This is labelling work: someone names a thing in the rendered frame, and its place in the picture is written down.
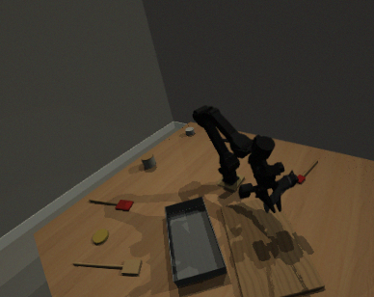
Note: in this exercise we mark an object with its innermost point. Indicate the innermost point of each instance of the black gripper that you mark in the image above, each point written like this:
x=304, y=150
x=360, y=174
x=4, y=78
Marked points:
x=261, y=189

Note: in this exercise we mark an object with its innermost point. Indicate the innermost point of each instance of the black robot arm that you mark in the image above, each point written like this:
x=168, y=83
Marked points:
x=260, y=147

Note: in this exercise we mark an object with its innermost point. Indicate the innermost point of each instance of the dark grey roasting tin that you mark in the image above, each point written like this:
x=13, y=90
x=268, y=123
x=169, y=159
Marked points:
x=194, y=250

